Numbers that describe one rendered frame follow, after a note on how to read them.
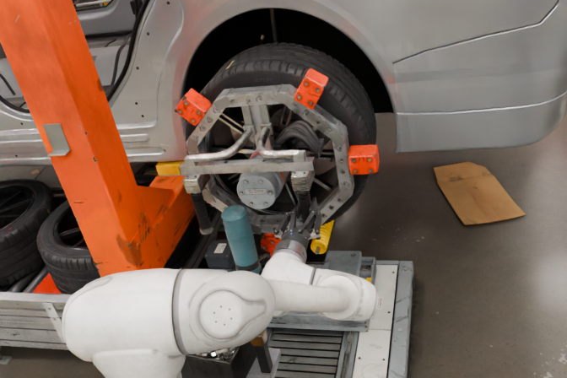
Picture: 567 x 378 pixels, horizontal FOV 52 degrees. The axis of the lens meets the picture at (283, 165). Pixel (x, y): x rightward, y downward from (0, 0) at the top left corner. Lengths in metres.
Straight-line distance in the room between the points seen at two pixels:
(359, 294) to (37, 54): 1.07
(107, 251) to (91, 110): 0.49
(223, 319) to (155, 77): 1.52
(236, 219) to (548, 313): 1.31
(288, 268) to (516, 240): 1.66
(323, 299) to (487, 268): 1.57
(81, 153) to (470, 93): 1.24
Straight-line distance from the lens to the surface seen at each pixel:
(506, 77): 1.99
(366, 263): 2.56
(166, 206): 2.22
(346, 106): 1.86
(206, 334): 0.86
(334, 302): 1.29
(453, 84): 1.99
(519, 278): 2.71
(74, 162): 1.86
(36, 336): 2.71
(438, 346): 2.42
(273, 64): 1.86
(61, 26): 1.75
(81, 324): 0.95
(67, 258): 2.48
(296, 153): 1.65
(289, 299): 1.18
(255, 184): 1.79
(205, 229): 1.86
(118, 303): 0.92
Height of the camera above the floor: 1.78
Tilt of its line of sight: 29 degrees down
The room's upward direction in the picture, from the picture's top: 12 degrees counter-clockwise
